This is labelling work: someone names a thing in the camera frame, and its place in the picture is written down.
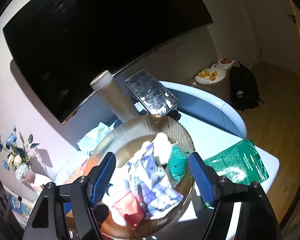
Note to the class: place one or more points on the amber ribbed glass bowl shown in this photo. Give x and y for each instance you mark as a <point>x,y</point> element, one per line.
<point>124,141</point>

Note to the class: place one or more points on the blue white plastic bag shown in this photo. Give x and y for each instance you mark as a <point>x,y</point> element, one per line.
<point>149,182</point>

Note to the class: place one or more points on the red cloth piece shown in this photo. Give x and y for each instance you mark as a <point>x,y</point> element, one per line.
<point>128,208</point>

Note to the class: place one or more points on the blue tissue pack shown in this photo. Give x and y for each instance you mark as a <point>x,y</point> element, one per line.
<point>92,139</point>

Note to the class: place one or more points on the blue white artificial flowers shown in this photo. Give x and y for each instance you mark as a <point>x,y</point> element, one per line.
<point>19,152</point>

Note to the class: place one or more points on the beige thermos bottle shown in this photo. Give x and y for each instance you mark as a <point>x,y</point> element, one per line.
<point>114,96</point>

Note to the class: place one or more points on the row of books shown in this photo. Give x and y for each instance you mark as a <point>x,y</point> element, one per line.
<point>20,210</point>

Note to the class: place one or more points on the white box with red item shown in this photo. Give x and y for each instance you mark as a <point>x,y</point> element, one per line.
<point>225,64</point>

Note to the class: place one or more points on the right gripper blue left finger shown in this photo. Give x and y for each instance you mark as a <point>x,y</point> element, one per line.
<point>99,177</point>

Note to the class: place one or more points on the black monitor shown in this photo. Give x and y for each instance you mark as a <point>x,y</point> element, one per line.
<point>60,46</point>

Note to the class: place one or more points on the plate with orange slices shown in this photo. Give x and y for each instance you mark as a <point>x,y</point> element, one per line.
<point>210,76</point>

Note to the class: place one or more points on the green foil packet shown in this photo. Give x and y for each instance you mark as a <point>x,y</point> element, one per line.
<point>241,163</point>

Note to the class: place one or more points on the white tissue roll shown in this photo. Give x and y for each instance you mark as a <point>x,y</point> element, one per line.
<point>117,188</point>

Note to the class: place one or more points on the ribbed pink vase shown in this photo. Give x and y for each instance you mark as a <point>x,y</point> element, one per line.
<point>29,177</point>

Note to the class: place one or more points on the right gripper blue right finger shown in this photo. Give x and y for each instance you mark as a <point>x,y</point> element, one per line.
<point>204,176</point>

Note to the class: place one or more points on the black backpack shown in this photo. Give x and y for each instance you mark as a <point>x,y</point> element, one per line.
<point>244,92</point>

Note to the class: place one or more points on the white fluffy pad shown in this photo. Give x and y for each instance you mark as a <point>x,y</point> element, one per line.
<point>161,148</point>

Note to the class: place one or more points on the green plush pouch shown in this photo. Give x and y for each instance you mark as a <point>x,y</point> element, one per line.
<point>177,163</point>

